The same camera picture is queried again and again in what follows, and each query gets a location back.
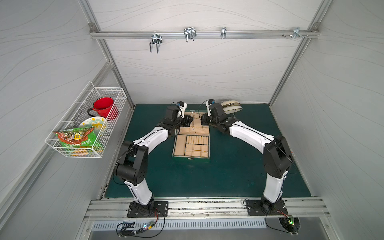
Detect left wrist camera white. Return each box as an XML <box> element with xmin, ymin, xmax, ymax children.
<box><xmin>176</xmin><ymin>101</ymin><xmax>187</xmax><ymax>118</ymax></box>

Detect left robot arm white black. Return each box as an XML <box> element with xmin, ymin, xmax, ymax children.
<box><xmin>114</xmin><ymin>102</ymin><xmax>194</xmax><ymax>218</ymax></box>

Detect small metal hook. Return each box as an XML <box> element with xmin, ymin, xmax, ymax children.
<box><xmin>221</xmin><ymin>27</ymin><xmax>227</xmax><ymax>40</ymax></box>

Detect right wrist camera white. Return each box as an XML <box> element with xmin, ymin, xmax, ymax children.
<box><xmin>206</xmin><ymin>99</ymin><xmax>215</xmax><ymax>116</ymax></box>

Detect aluminium top rail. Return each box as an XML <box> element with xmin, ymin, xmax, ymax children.
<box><xmin>90</xmin><ymin>30</ymin><xmax>321</xmax><ymax>40</ymax></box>

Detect metal double hook middle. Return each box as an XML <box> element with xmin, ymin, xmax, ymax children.
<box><xmin>184</xmin><ymin>27</ymin><xmax>197</xmax><ymax>43</ymax></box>

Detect metal double hook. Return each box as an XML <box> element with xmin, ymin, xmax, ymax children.
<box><xmin>149</xmin><ymin>33</ymin><xmax>163</xmax><ymax>54</ymax></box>
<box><xmin>184</xmin><ymin>27</ymin><xmax>197</xmax><ymax>43</ymax></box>

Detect metal double hook left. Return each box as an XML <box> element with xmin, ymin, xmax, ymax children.
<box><xmin>149</xmin><ymin>33</ymin><xmax>163</xmax><ymax>54</ymax></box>

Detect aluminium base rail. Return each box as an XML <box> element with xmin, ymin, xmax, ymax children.
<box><xmin>84</xmin><ymin>197</ymin><xmax>331</xmax><ymax>221</ymax></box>

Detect metal bracket hook right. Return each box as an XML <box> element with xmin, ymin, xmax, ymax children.
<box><xmin>282</xmin><ymin>27</ymin><xmax>309</xmax><ymax>40</ymax></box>

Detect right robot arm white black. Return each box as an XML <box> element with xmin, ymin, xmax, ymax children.
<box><xmin>201</xmin><ymin>99</ymin><xmax>293</xmax><ymax>215</ymax></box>

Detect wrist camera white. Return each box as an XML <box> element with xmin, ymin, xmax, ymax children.
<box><xmin>176</xmin><ymin>101</ymin><xmax>187</xmax><ymax>118</ymax></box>
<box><xmin>206</xmin><ymin>99</ymin><xmax>215</xmax><ymax>116</ymax></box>

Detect red mug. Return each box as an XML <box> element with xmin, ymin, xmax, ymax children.
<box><xmin>87</xmin><ymin>97</ymin><xmax>119</xmax><ymax>120</ymax></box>

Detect white wire wall basket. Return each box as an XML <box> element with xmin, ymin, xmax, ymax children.
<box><xmin>45</xmin><ymin>82</ymin><xmax>127</xmax><ymax>158</ymax></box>

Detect green snack bag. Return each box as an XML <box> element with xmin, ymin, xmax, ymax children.
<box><xmin>53</xmin><ymin>125</ymin><xmax>104</xmax><ymax>152</ymax></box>

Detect left base cables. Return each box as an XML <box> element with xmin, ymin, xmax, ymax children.
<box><xmin>115</xmin><ymin>208</ymin><xmax>166</xmax><ymax>238</ymax></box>

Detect right base cable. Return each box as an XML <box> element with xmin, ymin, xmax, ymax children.
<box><xmin>263</xmin><ymin>209</ymin><xmax>301</xmax><ymax>235</ymax></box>

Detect green jewelry box beige lining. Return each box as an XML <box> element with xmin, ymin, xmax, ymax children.
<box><xmin>173</xmin><ymin>111</ymin><xmax>211</xmax><ymax>162</ymax></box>

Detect yellow patterned plate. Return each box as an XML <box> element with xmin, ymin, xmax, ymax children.
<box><xmin>79</xmin><ymin>117</ymin><xmax>108</xmax><ymax>135</ymax></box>

